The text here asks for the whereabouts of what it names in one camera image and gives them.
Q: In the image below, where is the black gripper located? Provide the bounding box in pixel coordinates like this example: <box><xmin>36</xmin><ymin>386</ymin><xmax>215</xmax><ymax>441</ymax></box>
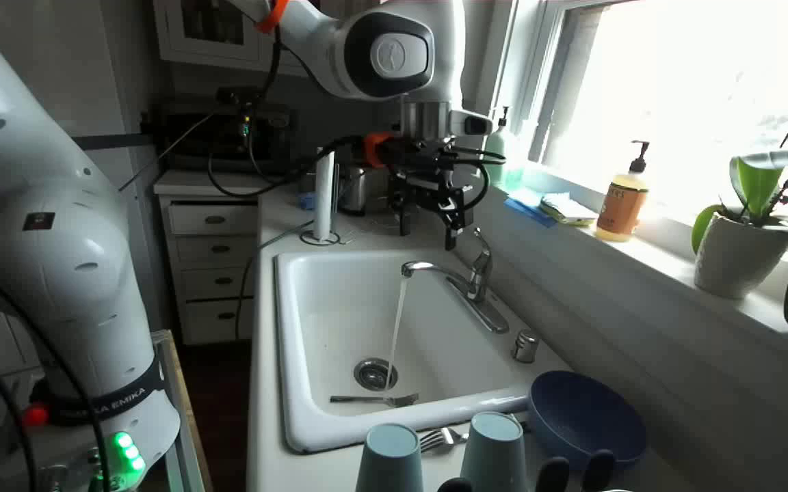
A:
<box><xmin>381</xmin><ymin>136</ymin><xmax>465</xmax><ymax>252</ymax></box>

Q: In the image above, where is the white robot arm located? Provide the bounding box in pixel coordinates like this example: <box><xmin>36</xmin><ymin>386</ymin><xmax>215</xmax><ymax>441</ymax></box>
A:
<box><xmin>0</xmin><ymin>0</ymin><xmax>465</xmax><ymax>492</ymax></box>

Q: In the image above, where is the white kitchen sink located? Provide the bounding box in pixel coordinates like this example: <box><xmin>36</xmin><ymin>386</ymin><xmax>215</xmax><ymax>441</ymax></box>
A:
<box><xmin>274</xmin><ymin>248</ymin><xmax>563</xmax><ymax>452</ymax></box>

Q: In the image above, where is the chrome sink hole cap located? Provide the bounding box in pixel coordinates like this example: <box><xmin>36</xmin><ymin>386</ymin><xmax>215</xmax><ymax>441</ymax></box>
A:
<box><xmin>511</xmin><ymin>330</ymin><xmax>538</xmax><ymax>363</ymax></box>

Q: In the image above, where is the utensil in sink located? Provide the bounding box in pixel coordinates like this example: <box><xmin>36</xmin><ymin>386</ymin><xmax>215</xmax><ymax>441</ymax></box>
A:
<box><xmin>329</xmin><ymin>395</ymin><xmax>418</xmax><ymax>407</ymax></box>

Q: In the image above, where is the green soap dispenser bottle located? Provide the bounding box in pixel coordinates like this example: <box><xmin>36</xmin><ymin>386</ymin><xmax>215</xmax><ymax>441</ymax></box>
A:
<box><xmin>485</xmin><ymin>106</ymin><xmax>509</xmax><ymax>183</ymax></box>

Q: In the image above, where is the metal canister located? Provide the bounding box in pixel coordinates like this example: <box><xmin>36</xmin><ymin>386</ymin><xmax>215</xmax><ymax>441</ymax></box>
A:
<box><xmin>340</xmin><ymin>166</ymin><xmax>367</xmax><ymax>217</ymax></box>

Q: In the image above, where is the chrome faucet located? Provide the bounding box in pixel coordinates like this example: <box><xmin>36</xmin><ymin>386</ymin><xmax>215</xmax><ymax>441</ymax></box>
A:
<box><xmin>403</xmin><ymin>228</ymin><xmax>509</xmax><ymax>333</ymax></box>

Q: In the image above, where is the blue cloth on sill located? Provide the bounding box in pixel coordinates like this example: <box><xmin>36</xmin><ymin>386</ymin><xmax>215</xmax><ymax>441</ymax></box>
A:
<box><xmin>506</xmin><ymin>190</ymin><xmax>549</xmax><ymax>224</ymax></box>

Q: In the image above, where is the yellow sponge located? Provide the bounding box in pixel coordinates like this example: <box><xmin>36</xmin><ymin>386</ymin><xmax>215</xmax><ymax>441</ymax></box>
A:
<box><xmin>542</xmin><ymin>195</ymin><xmax>593</xmax><ymax>228</ymax></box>

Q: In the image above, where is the orange soap dispenser bottle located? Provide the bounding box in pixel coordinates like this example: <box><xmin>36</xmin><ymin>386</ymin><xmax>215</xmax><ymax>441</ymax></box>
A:
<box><xmin>595</xmin><ymin>140</ymin><xmax>647</xmax><ymax>242</ymax></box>

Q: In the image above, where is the dark appliance on cabinet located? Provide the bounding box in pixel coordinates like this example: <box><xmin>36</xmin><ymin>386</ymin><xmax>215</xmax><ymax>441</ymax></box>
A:
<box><xmin>144</xmin><ymin>99</ymin><xmax>296</xmax><ymax>176</ymax></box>

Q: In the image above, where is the white drawer cabinet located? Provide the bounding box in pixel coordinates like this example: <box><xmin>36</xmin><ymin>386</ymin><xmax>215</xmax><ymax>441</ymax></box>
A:
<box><xmin>154</xmin><ymin>169</ymin><xmax>260</xmax><ymax>345</ymax></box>

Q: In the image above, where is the light blue cup left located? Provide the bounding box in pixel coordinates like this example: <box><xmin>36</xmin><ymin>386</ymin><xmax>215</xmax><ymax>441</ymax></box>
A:
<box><xmin>356</xmin><ymin>423</ymin><xmax>424</xmax><ymax>492</ymax></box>

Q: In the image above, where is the light blue cup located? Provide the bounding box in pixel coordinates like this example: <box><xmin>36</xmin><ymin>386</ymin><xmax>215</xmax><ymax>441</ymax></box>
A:
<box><xmin>356</xmin><ymin>423</ymin><xmax>424</xmax><ymax>492</ymax></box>
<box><xmin>459</xmin><ymin>412</ymin><xmax>528</xmax><ymax>492</ymax></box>

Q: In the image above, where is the light blue cup right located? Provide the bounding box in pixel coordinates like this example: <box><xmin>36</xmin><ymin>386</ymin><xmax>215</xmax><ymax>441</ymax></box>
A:
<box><xmin>459</xmin><ymin>412</ymin><xmax>528</xmax><ymax>492</ymax></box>

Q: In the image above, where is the black dish drying rack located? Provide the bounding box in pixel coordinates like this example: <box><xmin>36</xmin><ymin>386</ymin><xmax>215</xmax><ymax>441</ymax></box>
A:
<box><xmin>435</xmin><ymin>447</ymin><xmax>620</xmax><ymax>492</ymax></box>

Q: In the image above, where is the potted orchid plant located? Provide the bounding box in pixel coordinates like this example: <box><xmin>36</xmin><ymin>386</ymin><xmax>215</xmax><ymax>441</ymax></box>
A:
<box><xmin>690</xmin><ymin>127</ymin><xmax>788</xmax><ymax>322</ymax></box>

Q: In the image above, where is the black cable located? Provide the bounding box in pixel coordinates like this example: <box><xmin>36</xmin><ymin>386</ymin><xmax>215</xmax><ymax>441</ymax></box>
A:
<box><xmin>117</xmin><ymin>35</ymin><xmax>361</xmax><ymax>345</ymax></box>

